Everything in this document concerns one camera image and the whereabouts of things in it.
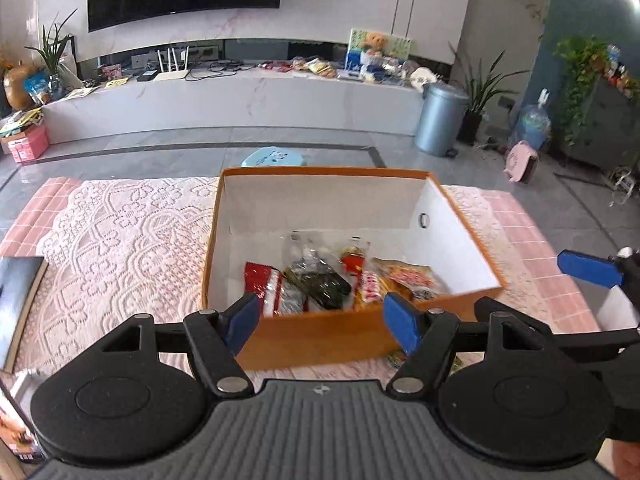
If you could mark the pink box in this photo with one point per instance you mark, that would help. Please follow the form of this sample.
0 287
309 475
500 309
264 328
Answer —
29 145

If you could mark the grey metal trash can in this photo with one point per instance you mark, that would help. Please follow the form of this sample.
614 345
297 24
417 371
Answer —
440 120

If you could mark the stack of papers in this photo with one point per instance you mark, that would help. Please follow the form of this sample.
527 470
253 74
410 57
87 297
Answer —
22 122

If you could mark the light blue plastic stool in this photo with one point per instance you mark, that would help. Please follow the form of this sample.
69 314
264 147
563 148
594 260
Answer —
272 157

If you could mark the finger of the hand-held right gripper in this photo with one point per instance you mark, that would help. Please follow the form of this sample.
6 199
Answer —
587 267
590 342

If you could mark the small black device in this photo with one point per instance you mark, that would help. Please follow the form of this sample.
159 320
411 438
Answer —
147 77

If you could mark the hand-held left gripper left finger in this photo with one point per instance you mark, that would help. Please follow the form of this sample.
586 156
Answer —
240 320

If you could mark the brown teddy bear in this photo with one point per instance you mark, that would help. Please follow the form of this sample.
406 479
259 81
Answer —
374 44

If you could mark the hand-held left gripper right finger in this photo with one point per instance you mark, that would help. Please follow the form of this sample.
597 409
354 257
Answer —
402 322

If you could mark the clear packet of white balls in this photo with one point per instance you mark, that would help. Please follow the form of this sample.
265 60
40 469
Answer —
305 250

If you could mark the white lace tablecloth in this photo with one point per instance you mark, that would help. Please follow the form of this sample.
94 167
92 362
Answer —
125 260

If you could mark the pink checkered table cover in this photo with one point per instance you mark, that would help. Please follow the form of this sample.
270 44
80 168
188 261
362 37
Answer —
530 230

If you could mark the blue water jug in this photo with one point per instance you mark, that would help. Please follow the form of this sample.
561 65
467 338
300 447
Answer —
534 127

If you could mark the black smartphone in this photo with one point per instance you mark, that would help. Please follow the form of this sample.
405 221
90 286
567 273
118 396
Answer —
15 425

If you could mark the pile of bagged snacks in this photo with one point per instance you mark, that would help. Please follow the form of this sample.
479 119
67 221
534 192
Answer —
314 66

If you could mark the dark green vacuum packet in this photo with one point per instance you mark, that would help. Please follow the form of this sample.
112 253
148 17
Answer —
325 287

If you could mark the pink printed card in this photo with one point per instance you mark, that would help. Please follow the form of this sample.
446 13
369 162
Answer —
112 72

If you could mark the long-leaf plant in black pot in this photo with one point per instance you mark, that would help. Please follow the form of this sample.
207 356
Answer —
470 127

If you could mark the white marble television console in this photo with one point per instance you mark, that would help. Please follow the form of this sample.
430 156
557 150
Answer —
280 100

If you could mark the blue printed bag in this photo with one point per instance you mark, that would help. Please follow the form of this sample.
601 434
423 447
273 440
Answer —
37 87

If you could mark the orange stick snack packet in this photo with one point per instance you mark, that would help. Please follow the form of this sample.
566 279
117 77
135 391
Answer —
369 290

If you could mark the golden gourd vase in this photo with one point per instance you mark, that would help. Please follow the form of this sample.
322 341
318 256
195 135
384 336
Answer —
17 90

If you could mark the white router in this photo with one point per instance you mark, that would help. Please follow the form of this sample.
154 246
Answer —
172 76

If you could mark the leafy plant in glass vase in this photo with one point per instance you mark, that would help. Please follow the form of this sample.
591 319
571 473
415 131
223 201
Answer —
54 85

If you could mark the wall outlet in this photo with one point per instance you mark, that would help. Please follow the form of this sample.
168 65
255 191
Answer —
507 104

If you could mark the orange cardboard box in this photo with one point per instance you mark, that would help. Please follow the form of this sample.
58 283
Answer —
320 340

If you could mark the dark grey cabinet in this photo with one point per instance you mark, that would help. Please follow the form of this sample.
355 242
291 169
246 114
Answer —
610 125

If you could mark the black book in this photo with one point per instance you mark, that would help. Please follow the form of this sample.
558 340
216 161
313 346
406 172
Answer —
17 305

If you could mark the pink space heater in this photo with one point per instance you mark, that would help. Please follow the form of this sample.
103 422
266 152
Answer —
520 162

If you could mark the yellow snack packet red print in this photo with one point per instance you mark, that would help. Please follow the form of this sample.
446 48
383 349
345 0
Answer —
410 277

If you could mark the trailing green pothos plant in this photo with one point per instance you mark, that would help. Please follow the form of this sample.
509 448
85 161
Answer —
580 70

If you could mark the small red packet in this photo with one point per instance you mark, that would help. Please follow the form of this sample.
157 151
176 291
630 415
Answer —
355 260

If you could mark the row of bottles on cabinet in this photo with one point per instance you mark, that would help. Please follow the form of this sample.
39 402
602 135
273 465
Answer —
622 75

